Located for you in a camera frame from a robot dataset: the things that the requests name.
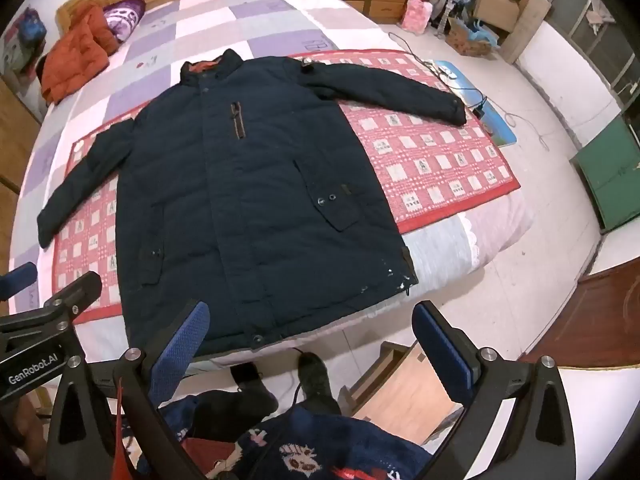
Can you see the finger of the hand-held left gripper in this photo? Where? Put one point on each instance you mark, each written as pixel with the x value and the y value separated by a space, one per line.
pixel 75 295
pixel 17 280

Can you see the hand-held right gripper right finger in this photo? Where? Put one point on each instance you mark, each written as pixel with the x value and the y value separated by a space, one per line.
pixel 445 355

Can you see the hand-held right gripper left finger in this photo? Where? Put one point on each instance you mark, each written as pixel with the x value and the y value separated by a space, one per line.
pixel 180 342

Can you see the dark navy padded jacket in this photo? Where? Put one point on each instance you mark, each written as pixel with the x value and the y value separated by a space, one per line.
pixel 240 200

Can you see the small wooden stool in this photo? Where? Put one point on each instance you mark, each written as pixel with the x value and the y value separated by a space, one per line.
pixel 405 395

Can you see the person's black shoe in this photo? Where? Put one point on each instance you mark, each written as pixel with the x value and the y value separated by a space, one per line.
pixel 245 374
pixel 313 377

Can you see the wooden wardrobe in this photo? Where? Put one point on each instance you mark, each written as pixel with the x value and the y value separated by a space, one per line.
pixel 15 135

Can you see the brown wooden door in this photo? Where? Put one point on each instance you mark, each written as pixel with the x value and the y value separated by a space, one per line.
pixel 595 310

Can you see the person's dark patterned fleece garment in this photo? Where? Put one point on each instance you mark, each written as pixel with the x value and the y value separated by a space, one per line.
pixel 310 445

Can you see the red checked blanket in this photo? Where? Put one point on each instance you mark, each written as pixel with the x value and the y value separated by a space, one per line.
pixel 430 160

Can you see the orange padded jacket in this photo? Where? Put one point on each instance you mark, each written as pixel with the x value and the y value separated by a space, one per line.
pixel 75 55

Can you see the blue floor mat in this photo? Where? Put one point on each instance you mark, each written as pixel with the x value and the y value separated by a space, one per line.
pixel 500 125

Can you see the blue and white bag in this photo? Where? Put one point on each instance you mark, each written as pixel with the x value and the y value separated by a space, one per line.
pixel 25 35

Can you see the green board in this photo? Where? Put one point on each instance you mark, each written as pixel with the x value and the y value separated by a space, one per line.
pixel 612 175

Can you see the white power strip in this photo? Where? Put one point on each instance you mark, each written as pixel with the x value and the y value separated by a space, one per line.
pixel 448 71

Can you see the purple patterned pillow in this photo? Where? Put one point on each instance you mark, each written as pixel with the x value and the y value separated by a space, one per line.
pixel 125 15

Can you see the brown printed box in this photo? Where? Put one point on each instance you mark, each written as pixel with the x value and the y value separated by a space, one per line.
pixel 467 41

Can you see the bed with patchwork sheet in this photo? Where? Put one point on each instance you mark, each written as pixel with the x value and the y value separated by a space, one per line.
pixel 280 20

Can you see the pink bag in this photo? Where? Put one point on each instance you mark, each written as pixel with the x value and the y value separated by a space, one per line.
pixel 416 16

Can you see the large cardboard box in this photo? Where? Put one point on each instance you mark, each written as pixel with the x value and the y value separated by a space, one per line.
pixel 495 7

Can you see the metal framed window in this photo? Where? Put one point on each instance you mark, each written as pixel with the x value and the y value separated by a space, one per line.
pixel 595 25

